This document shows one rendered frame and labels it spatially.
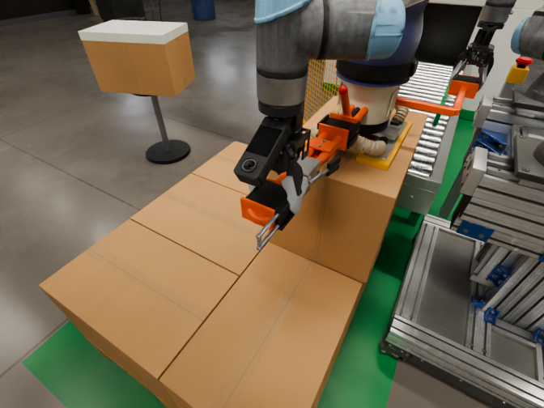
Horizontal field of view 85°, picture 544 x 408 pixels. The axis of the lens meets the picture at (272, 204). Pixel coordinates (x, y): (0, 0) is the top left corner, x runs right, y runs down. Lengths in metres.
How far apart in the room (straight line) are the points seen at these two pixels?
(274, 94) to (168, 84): 1.95
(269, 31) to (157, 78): 2.00
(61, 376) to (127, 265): 0.70
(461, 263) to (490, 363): 0.51
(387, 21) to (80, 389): 1.69
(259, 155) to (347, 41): 0.19
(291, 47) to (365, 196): 0.55
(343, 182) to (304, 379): 0.56
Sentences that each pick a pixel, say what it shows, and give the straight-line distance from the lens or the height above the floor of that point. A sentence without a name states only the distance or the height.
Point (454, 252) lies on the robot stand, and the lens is 1.89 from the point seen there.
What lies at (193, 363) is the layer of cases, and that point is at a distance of 1.00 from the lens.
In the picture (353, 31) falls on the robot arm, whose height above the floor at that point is 1.37.
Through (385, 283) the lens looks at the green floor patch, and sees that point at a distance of 1.86.
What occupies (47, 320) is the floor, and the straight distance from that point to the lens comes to 2.00.
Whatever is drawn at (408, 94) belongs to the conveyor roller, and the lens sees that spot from 2.76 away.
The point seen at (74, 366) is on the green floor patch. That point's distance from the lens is 1.79.
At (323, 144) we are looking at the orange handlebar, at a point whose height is 1.09.
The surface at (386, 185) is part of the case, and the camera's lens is 0.90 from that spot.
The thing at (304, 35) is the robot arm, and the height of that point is 1.37.
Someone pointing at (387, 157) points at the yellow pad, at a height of 0.97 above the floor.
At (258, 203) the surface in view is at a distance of 0.55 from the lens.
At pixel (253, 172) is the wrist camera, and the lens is 0.44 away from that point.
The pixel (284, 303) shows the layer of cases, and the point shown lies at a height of 0.54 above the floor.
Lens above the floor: 1.46
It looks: 41 degrees down
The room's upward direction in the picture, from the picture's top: straight up
